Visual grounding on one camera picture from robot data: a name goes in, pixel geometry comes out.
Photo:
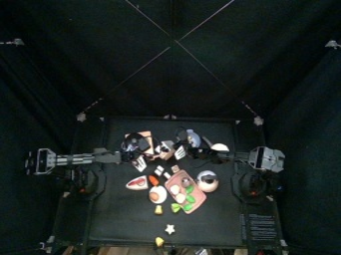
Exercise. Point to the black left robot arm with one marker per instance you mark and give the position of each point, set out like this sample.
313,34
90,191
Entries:
71,160

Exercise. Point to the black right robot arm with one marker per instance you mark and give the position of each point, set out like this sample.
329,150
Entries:
266,158

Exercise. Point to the white slotted block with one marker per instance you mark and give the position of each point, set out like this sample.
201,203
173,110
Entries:
179,152
139,163

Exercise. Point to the blue grey jug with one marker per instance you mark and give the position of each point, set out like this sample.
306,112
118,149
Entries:
194,137

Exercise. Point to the salmon pink box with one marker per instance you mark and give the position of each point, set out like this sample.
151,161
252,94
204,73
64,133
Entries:
147,135

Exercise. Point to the white dome toy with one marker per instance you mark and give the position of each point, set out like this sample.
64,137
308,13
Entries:
220,147

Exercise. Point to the small brown block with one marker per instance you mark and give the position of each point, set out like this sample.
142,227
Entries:
175,168

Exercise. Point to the brown and white cube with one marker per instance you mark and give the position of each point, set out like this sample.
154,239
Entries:
169,146

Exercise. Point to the small white block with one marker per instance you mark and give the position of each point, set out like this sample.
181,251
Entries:
158,170
167,175

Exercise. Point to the small grey toy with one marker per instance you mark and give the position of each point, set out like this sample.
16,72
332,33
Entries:
186,182

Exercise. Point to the green toy vegetable piece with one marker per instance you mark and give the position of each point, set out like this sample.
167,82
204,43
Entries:
187,207
191,199
190,189

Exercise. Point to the white wedge-shaped toy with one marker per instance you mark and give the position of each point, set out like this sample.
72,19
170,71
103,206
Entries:
133,184

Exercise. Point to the orange toy carrot green top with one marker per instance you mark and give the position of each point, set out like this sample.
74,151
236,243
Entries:
154,181

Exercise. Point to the white round toy food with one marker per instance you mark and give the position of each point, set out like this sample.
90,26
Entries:
174,189
179,198

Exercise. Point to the pink tray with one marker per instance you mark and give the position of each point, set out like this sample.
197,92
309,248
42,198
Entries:
198,196

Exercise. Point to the light green leaf toy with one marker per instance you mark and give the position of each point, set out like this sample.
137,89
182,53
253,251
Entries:
175,207

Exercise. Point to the yellow corn cob middle piece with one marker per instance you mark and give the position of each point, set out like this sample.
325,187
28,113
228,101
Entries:
158,209

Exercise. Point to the black cloth backdrop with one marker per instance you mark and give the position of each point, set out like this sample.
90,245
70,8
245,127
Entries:
170,83

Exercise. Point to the cream star toy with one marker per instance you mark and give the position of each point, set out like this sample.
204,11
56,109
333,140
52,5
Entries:
170,229

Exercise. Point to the white text label sticker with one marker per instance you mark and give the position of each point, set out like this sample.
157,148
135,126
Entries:
262,227

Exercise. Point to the yellow corn cob tip piece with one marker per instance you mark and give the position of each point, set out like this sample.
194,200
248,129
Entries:
159,241

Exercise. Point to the grey frame middle bracket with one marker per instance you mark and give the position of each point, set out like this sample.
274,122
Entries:
169,117

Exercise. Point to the grey frame corner bracket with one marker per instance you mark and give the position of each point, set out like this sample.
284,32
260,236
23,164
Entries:
81,117
258,120

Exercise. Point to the grey frame clamp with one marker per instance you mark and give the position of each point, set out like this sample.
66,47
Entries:
16,42
333,44

